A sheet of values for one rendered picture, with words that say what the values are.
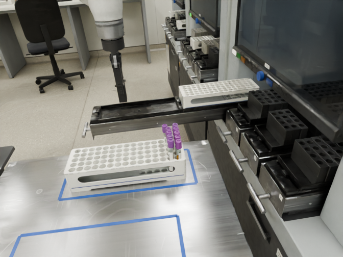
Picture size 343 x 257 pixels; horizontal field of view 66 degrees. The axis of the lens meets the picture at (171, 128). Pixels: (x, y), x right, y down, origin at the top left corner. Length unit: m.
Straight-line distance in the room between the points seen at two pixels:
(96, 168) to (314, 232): 0.55
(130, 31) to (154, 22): 0.40
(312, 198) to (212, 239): 0.28
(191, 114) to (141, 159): 0.39
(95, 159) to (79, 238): 0.19
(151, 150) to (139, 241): 0.23
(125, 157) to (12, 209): 0.29
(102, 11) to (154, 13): 3.61
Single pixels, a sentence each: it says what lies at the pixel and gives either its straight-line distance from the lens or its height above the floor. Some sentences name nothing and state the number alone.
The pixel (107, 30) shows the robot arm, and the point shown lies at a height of 1.12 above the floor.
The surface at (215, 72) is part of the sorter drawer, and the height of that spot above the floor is 0.79.
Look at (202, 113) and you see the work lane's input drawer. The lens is 1.01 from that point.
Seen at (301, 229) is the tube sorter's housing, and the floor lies 0.73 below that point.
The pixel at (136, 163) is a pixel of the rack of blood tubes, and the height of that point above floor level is 0.88.
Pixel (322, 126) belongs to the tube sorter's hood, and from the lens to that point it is 0.64.
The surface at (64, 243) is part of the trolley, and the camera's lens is 0.63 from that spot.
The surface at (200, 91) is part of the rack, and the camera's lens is 1.03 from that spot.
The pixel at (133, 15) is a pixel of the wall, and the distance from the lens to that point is 4.47.
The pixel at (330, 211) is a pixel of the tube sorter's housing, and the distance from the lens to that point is 0.73.
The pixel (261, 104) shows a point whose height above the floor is 0.88.
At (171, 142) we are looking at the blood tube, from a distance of 0.62.
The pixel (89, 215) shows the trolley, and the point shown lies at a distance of 0.65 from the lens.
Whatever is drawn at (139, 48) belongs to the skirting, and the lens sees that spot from 4.58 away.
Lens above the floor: 1.30
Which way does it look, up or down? 33 degrees down
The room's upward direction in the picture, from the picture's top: 4 degrees counter-clockwise
